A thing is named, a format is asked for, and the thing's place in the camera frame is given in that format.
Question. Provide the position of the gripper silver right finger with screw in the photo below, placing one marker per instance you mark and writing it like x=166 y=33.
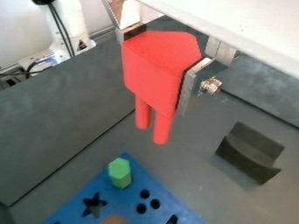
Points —
x=199 y=78

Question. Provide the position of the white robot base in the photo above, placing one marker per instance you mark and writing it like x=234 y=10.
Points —
x=69 y=33

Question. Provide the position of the blue shape-sorter block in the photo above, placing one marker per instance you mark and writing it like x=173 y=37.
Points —
x=145 y=203

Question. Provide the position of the green hexagonal peg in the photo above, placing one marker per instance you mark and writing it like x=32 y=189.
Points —
x=119 y=173

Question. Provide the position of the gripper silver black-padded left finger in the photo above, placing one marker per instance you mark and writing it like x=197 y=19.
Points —
x=125 y=14

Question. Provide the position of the red three-prong object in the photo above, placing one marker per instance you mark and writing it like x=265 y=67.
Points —
x=157 y=56

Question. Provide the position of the brown cylinder peg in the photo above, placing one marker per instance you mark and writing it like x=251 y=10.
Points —
x=114 y=219

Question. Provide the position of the black curved fixture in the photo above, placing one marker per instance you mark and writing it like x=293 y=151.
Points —
x=251 y=152

